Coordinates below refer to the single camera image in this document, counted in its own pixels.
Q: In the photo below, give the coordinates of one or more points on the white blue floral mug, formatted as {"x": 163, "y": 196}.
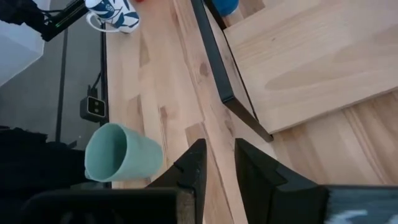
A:
{"x": 121, "y": 15}

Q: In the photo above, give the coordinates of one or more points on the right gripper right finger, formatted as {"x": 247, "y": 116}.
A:
{"x": 264, "y": 193}

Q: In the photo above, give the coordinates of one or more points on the blue ceramic mug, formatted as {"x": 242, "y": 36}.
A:
{"x": 227, "y": 6}

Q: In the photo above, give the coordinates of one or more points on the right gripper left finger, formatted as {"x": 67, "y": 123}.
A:
{"x": 189, "y": 174}

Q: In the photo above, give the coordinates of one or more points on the black table frame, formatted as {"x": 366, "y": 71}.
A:
{"x": 104, "y": 62}

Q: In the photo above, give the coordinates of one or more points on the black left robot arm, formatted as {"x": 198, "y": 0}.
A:
{"x": 18, "y": 12}

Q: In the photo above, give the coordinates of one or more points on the green ceramic mug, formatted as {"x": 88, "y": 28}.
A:
{"x": 133, "y": 158}

